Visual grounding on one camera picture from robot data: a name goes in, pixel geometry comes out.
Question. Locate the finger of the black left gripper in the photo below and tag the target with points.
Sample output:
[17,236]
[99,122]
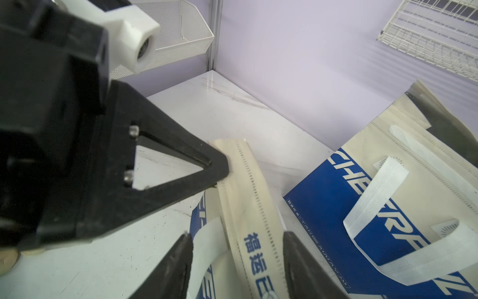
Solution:
[140,161]

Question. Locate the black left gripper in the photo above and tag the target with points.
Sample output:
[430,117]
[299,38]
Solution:
[54,82]

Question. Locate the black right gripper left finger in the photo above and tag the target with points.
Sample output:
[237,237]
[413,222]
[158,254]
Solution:
[170,278]

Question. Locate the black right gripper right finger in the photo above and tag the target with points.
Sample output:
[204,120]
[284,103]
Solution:
[304,276]

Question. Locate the blue beige bag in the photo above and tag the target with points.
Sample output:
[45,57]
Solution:
[237,234]
[394,211]

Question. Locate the yellow dotted work gloves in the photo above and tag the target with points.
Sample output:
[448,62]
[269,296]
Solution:
[8,259]

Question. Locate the white mesh two-tier shelf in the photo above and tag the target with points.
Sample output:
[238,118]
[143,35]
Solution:
[184,32]

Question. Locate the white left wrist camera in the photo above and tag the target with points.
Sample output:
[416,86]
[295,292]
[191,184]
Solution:
[132,34]

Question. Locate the white wire wall basket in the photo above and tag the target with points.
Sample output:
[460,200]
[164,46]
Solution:
[443,33]

